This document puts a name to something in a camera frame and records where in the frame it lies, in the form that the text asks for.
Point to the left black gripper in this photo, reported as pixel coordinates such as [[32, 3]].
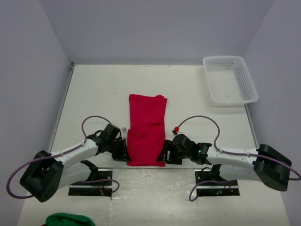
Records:
[[122, 155]]

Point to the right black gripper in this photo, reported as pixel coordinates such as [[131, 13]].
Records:
[[169, 147]]

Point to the red t shirt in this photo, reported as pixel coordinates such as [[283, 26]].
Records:
[[146, 135]]

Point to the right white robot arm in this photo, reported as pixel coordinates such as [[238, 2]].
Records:
[[264, 164]]

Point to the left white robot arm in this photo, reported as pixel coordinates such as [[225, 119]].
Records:
[[49, 172]]

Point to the white plastic basket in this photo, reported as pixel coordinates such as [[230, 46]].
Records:
[[229, 81]]

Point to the green t shirt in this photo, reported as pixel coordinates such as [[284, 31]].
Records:
[[63, 218]]

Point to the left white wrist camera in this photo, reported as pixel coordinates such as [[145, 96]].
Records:
[[123, 132]]

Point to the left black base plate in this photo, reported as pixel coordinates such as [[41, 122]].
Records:
[[100, 175]]

